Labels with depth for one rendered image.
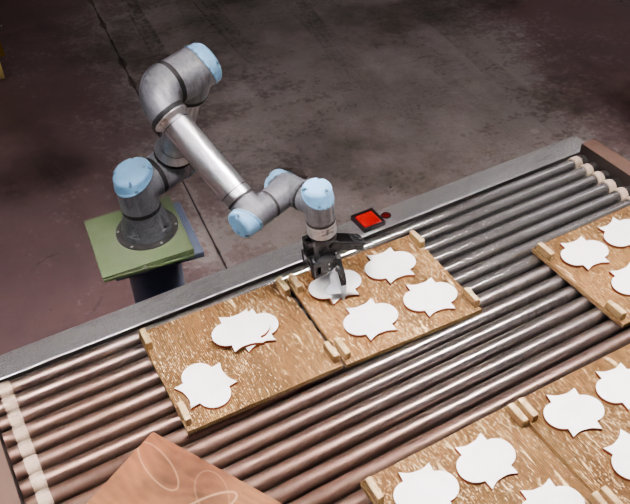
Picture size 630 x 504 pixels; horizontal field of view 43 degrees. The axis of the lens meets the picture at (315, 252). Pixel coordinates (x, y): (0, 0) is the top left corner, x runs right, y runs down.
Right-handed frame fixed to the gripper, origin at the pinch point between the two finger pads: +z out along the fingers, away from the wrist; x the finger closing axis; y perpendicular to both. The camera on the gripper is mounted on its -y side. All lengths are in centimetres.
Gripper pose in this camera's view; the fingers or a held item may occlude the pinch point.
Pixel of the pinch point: (335, 283)
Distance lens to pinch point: 219.8
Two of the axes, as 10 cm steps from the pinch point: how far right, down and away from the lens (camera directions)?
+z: 0.9, 7.2, 6.9
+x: 4.6, 5.9, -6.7
